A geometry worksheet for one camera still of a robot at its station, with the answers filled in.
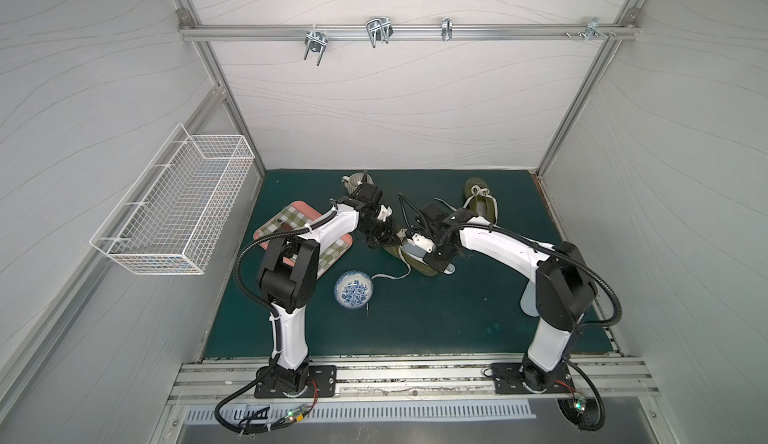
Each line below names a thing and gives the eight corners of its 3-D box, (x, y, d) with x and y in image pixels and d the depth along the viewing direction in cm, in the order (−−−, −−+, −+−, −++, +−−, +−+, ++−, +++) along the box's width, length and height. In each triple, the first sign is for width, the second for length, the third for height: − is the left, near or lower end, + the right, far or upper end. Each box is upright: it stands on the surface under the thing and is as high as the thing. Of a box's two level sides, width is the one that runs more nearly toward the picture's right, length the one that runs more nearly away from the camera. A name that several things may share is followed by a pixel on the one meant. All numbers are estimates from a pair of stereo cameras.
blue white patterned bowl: (334, 309, 87) (332, 304, 84) (338, 276, 93) (337, 270, 90) (372, 309, 87) (371, 304, 84) (374, 276, 93) (373, 270, 90)
